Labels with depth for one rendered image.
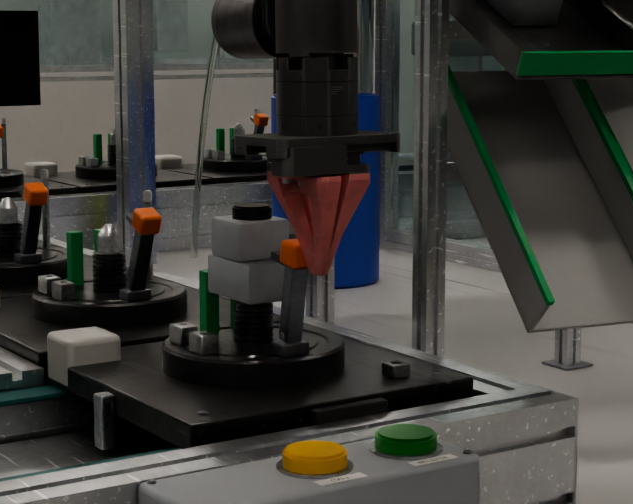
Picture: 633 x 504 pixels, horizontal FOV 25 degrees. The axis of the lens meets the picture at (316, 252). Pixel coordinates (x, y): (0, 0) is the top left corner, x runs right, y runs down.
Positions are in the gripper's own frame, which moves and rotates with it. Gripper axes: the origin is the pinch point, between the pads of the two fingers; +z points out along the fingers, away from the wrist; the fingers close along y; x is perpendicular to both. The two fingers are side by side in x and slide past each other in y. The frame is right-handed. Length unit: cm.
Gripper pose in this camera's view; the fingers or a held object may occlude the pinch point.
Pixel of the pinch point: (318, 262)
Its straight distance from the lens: 103.3
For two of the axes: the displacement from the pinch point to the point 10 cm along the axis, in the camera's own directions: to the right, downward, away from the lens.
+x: 5.6, 1.1, -8.2
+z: 0.1, 9.9, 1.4
